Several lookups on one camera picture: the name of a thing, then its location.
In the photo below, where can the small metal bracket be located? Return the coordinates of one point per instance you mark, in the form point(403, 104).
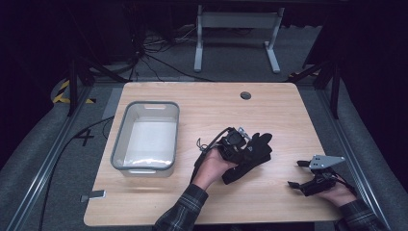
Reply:
point(94, 195)

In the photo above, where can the white metal table frame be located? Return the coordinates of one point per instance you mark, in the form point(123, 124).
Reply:
point(199, 48)

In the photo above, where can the person's left hand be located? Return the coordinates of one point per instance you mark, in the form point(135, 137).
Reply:
point(211, 166)

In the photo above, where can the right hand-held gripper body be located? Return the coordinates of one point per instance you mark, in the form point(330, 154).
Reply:
point(320, 181)

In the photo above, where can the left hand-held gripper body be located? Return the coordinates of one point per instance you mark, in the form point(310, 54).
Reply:
point(232, 146)

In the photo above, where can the yellow black hazard tape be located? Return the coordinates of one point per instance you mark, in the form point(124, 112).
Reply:
point(61, 94)

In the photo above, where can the black metal stand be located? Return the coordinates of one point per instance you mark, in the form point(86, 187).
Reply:
point(73, 86)
point(335, 89)

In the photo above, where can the grey rimmed white plastic bin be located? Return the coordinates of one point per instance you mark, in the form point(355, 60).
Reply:
point(149, 141)

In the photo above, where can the aluminium floor rail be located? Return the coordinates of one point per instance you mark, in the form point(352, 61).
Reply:
point(349, 154)
point(48, 163)

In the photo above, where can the person's right hand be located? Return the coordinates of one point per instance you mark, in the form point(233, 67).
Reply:
point(340, 196)

